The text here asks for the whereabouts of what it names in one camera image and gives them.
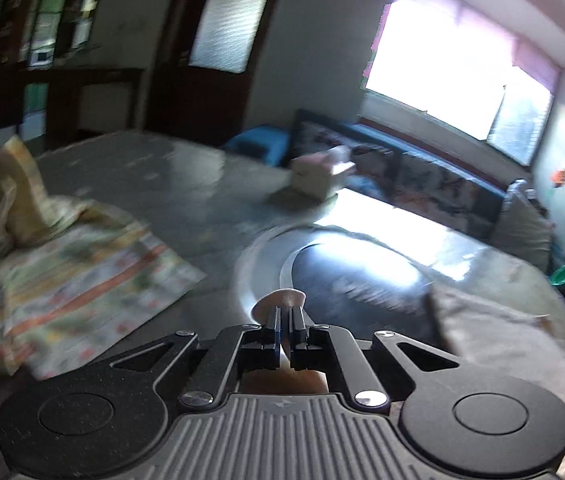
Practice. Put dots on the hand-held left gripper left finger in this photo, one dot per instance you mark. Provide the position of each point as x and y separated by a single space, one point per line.
275 340

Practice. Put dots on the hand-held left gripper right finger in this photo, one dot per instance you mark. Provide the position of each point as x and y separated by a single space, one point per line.
296 340

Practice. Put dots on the beige cloth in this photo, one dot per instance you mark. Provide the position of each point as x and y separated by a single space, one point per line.
502 340

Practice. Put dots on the round black induction cooker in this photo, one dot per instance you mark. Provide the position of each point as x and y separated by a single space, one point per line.
352 275

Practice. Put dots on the white tissue box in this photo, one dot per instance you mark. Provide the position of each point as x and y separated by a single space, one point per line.
315 177

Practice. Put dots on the blue plastic stool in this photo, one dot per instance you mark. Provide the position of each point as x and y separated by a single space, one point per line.
260 145

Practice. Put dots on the patterned yellow cloth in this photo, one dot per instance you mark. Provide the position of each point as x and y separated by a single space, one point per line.
77 270

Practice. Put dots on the blue sofa bench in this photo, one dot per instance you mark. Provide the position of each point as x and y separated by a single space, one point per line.
482 200

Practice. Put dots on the grey pillow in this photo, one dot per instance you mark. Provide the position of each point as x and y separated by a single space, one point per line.
522 225

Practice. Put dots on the dark frosted glass door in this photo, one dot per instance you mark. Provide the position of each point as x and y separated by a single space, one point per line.
212 50

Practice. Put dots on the window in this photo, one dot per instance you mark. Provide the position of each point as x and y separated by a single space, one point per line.
452 70

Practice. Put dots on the colourful pinwheel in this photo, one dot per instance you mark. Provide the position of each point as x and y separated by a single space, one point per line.
562 176

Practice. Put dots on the dark wooden glass cabinet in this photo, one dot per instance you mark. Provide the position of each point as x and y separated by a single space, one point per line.
62 60

